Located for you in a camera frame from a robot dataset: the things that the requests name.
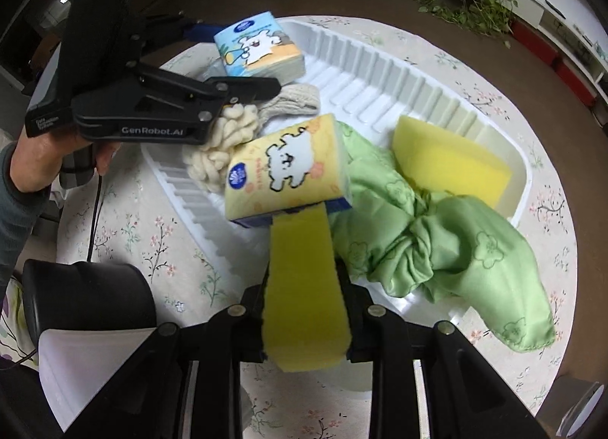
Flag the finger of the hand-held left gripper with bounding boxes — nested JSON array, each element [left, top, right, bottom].
[[73, 61, 282, 147], [141, 10, 220, 49]]

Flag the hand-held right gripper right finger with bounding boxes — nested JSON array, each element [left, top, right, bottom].
[[338, 261, 538, 439]]

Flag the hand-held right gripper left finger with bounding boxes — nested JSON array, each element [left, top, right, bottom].
[[109, 273, 271, 439]]

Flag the blue tissue pack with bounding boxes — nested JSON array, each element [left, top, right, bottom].
[[213, 11, 306, 78]]

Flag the cream loopy bath scrubber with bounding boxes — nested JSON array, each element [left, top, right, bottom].
[[182, 104, 268, 195]]

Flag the yellow foam sponge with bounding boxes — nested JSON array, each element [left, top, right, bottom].
[[261, 201, 353, 373], [390, 115, 514, 210]]

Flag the grey knit cloth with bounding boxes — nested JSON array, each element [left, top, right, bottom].
[[256, 82, 322, 119]]

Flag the yellow tissue pack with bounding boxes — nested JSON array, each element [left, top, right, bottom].
[[224, 113, 353, 229]]

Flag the green printed cloth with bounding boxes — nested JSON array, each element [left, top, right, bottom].
[[329, 120, 557, 354]]

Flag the white plastic tray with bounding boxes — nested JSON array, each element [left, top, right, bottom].
[[140, 16, 531, 393]]

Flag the person's left forearm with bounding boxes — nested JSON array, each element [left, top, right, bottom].
[[0, 142, 63, 290]]

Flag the person's left hand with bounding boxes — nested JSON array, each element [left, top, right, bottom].
[[9, 128, 123, 193]]

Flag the floral tablecloth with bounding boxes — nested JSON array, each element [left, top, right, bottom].
[[0, 14, 579, 439]]

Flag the white flat sheet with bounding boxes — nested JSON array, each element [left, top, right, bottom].
[[38, 325, 161, 439]]

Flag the black cylindrical container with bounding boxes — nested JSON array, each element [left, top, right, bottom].
[[21, 260, 158, 373]]

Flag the red storage boxes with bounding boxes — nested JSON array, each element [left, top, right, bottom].
[[510, 20, 600, 108]]

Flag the black cable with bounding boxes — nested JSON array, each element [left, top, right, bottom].
[[87, 177, 104, 262]]

